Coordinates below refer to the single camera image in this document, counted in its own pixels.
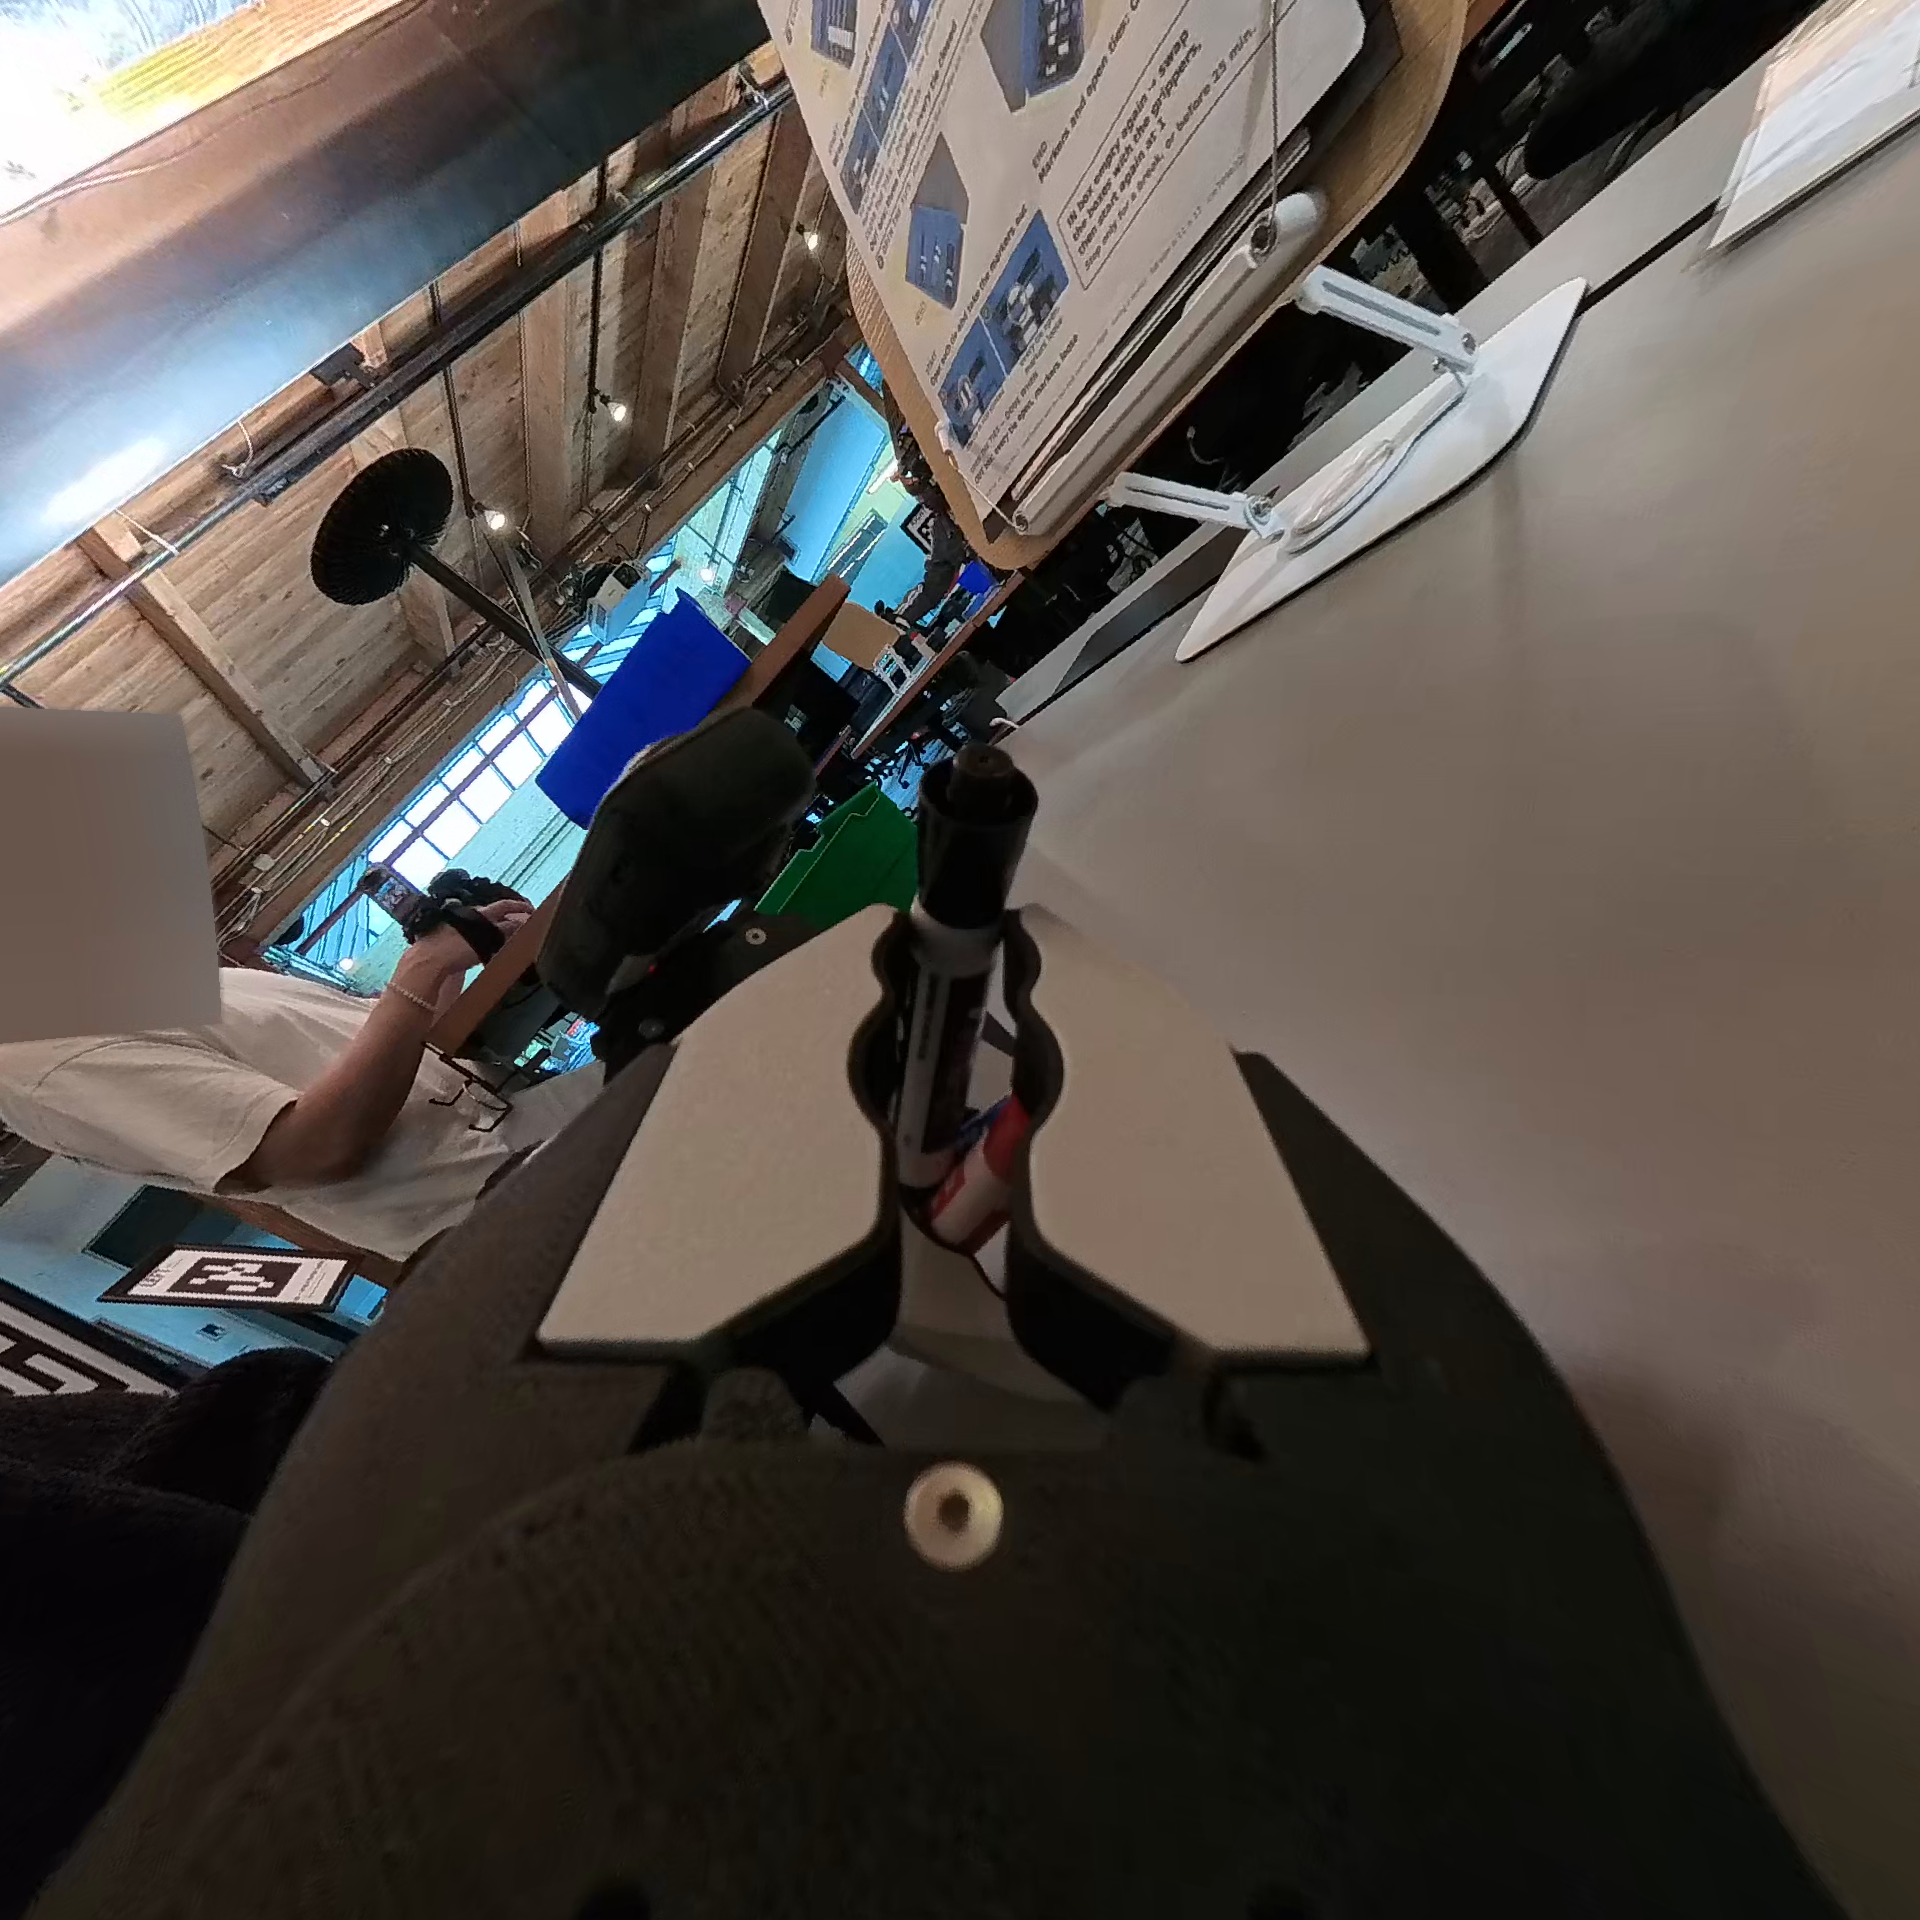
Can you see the white document stand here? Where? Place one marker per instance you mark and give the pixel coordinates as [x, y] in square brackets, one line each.
[1394, 464]

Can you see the wooden board with instruction sheets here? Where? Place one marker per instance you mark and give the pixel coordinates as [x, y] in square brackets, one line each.
[1049, 182]

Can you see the black round ceiling fixture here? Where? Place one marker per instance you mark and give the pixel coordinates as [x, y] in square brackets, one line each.
[382, 524]

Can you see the small black-white tag board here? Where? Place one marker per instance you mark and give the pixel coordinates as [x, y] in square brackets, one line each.
[225, 1278]

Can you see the black dry erase marker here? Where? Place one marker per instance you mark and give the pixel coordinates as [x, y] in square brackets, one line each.
[961, 900]

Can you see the blue panel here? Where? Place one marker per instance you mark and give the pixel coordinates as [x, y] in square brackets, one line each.
[646, 704]

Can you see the red dry erase marker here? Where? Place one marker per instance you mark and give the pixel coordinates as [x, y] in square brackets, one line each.
[974, 1193]

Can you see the framed black-white tag board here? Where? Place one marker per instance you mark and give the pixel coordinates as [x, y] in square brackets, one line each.
[59, 1348]

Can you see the white paper sheet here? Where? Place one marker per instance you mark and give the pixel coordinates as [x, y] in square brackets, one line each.
[1830, 106]

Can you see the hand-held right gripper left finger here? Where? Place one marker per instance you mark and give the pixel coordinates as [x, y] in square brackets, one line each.
[721, 1184]

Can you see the large ceiling duct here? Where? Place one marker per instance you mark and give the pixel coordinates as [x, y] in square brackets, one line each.
[301, 270]

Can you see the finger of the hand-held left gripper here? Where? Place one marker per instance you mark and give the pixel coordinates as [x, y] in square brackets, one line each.
[961, 1348]

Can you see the green plastic bin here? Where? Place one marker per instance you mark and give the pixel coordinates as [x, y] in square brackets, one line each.
[848, 863]

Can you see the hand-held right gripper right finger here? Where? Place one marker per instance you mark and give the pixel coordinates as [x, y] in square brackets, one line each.
[1185, 1201]

